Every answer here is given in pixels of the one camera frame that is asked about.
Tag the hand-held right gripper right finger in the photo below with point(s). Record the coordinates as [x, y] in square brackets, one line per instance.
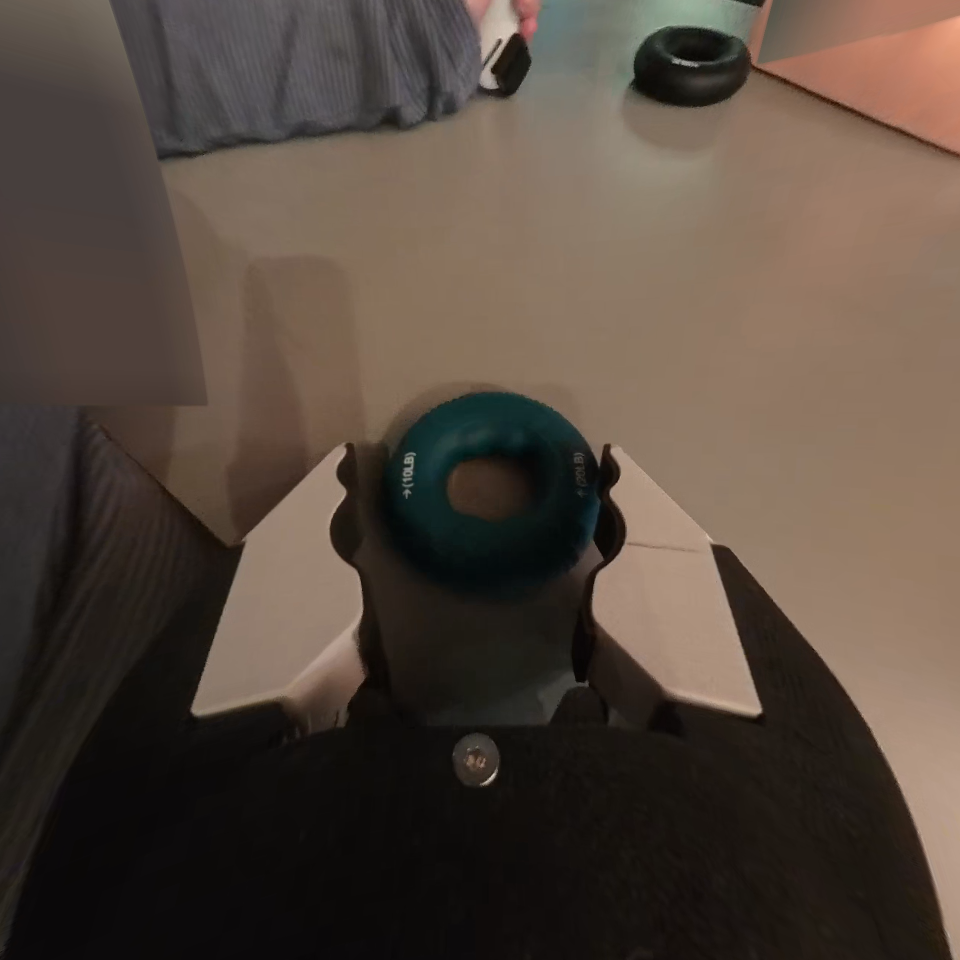
[667, 615]

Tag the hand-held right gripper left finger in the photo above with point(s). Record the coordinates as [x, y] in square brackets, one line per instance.
[277, 615]

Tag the person's left hand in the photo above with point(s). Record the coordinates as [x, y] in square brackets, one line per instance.
[527, 16]

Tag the person's striped grey clothing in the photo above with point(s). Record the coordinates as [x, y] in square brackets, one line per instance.
[300, 67]

